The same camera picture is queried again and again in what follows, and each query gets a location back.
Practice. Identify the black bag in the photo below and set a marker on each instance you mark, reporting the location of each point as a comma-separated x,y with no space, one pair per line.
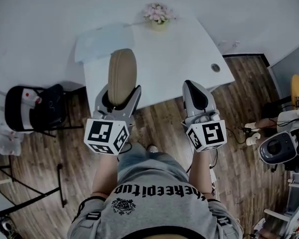
49,106

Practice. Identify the tan oval pouch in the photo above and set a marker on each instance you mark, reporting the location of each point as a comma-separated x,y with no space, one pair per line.
122,76

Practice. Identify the person's grey shoe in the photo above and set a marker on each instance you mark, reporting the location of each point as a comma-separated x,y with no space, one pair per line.
152,149

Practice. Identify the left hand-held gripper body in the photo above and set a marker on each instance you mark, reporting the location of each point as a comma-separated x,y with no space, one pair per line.
102,133

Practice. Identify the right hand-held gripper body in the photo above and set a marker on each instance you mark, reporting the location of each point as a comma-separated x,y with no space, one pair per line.
209,133

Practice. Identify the person's right forearm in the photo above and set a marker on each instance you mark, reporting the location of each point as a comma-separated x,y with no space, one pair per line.
200,170

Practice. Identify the white metal rack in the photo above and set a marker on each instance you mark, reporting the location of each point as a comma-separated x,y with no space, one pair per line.
276,214

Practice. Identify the pink flowers in cream pot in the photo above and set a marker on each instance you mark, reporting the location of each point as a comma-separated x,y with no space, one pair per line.
158,14

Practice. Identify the person's left forearm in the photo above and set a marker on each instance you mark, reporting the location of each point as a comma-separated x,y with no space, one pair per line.
104,173

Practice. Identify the white flat box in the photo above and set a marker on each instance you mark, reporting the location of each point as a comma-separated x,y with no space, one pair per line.
102,43

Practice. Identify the black folding chair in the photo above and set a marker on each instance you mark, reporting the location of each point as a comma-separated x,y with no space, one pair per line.
11,108

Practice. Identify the white bag with bottles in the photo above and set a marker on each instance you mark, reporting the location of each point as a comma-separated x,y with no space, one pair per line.
25,108

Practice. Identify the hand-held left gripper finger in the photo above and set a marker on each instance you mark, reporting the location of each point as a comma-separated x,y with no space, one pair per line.
99,103
134,101

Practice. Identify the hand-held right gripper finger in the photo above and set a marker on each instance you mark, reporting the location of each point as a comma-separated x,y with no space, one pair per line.
189,101
205,98

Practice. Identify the person's blue jeans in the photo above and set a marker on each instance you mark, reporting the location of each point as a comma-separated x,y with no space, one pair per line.
139,160

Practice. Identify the black metal desk frame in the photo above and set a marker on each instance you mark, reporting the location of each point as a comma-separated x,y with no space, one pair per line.
61,183

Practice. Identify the person's grey printed t-shirt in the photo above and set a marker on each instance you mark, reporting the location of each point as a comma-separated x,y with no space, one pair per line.
152,213

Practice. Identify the black metal chair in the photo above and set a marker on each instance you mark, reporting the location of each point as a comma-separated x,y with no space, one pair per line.
271,108

